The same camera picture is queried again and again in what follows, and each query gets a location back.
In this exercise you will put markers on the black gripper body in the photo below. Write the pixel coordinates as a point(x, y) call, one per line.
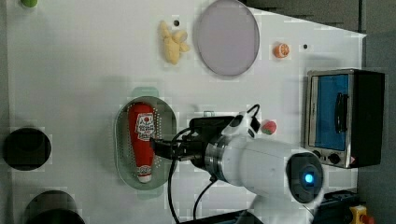
point(202, 132)

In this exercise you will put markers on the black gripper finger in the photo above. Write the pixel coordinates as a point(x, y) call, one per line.
point(162, 148)

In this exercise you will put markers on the red plush ketchup bottle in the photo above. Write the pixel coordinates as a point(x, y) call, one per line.
point(141, 129)

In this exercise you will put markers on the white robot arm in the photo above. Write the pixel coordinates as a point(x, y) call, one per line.
point(287, 180)

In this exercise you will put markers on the red plush strawberry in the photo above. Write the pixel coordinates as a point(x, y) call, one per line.
point(268, 127)

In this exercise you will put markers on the yellow plush banana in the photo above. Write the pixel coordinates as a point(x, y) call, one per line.
point(173, 43)

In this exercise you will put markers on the purple round plate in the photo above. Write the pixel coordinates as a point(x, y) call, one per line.
point(228, 37)

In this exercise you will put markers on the orange slice toy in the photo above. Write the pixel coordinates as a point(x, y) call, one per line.
point(281, 51)

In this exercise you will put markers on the black round container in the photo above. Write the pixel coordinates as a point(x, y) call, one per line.
point(26, 149)
point(53, 207)

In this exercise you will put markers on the silver toaster oven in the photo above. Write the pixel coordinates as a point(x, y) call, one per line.
point(344, 117)

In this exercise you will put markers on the yellow emergency stop button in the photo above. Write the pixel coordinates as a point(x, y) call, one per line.
point(360, 216)

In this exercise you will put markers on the green round object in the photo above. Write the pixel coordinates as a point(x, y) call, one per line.
point(29, 3)

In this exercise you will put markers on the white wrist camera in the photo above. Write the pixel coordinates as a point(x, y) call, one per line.
point(244, 123)

